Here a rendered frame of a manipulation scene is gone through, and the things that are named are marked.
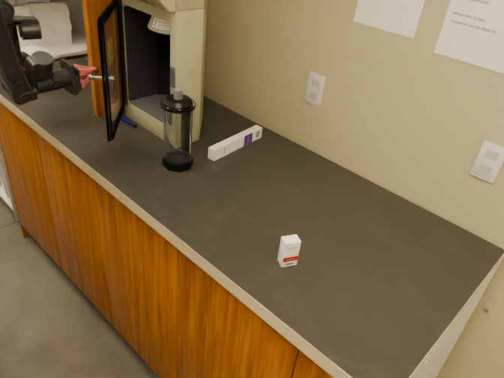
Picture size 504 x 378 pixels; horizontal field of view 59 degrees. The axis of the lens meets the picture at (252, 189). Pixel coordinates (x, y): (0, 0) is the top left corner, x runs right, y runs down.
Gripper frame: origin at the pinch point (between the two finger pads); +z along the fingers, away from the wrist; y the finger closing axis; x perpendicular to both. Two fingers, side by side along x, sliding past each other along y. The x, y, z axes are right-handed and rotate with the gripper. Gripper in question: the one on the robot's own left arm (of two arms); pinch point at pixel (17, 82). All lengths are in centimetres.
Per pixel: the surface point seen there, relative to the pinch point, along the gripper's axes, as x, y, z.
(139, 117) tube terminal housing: -23.9, 32.8, 12.8
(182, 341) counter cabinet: -85, 6, 64
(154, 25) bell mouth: -33, 34, -23
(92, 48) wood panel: -9.1, 24.4, -10.7
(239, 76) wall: -34, 76, 2
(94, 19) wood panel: -9.1, 26.1, -20.4
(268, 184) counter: -83, 42, 16
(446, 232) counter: -134, 66, 16
